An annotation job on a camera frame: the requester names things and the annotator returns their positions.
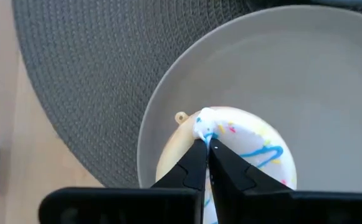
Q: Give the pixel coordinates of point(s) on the grey woven round placemat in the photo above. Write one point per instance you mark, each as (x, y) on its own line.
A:
(90, 77)

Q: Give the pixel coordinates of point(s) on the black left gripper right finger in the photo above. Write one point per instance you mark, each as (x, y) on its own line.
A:
(236, 186)

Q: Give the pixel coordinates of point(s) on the light grey round plate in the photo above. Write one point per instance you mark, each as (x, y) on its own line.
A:
(277, 77)

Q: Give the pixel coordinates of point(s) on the white iced donut blue drizzle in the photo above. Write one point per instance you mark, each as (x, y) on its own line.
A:
(255, 140)

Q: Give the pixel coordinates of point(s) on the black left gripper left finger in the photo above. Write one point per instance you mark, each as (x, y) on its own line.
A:
(187, 174)

